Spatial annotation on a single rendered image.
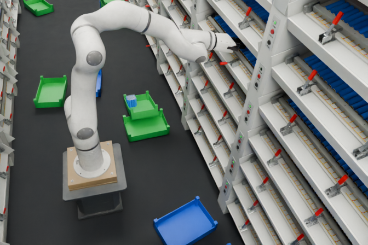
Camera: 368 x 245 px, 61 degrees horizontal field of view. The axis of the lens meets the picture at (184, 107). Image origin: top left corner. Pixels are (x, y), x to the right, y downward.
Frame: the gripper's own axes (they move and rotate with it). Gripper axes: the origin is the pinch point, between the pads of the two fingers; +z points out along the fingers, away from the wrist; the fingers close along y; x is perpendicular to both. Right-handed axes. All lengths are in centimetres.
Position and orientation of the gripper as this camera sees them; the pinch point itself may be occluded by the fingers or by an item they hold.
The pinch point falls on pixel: (240, 43)
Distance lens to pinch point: 152.9
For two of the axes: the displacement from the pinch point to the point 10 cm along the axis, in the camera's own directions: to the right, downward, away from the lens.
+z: 9.0, -0.2, 4.3
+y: 3.3, 6.6, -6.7
